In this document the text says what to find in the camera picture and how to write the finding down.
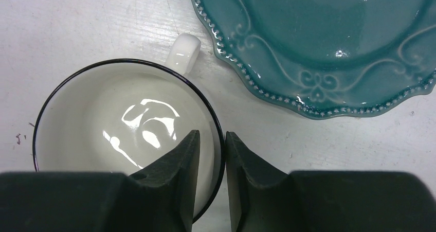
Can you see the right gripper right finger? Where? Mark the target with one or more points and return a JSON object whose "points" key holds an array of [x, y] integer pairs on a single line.
{"points": [[263, 198]]}

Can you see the teal scalloped ceramic plate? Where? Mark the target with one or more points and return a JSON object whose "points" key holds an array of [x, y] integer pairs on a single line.
{"points": [[326, 58]]}

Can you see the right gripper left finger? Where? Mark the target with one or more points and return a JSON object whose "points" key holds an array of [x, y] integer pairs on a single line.
{"points": [[159, 197]]}

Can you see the white cup with black rim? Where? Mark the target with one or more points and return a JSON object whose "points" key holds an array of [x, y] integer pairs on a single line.
{"points": [[121, 115]]}

